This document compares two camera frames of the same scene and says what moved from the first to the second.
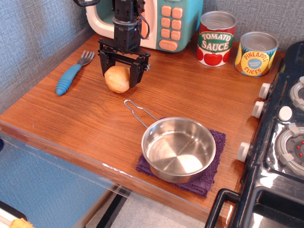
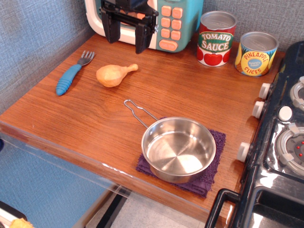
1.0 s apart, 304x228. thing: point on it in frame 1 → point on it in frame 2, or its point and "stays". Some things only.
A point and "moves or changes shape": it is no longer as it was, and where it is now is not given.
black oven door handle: (215, 213) stays
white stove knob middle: (257, 109) stays
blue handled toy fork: (65, 81) stays
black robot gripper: (125, 48) → (138, 12)
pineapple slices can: (255, 54) stays
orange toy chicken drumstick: (117, 78) moves or changes shape
